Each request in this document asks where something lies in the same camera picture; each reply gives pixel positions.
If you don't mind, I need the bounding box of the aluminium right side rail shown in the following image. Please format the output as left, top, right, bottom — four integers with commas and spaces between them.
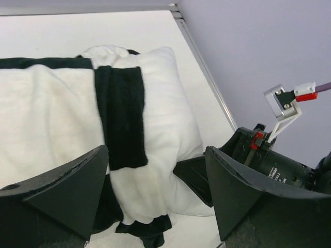
169, 3, 237, 131

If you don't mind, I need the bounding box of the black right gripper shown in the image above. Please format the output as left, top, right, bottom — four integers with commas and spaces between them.
220, 123, 330, 194

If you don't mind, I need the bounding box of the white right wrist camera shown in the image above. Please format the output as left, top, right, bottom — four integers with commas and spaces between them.
264, 82, 318, 143

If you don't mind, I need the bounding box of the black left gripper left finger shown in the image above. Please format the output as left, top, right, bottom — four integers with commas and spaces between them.
1, 145, 108, 242

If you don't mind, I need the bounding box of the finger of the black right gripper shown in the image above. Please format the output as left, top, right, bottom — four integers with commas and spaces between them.
173, 156, 214, 208

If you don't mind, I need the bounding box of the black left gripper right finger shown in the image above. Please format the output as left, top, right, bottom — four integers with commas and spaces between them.
205, 146, 330, 242

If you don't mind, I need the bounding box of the black white checkered pillowcase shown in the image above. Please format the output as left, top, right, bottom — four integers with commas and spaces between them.
1, 46, 209, 247

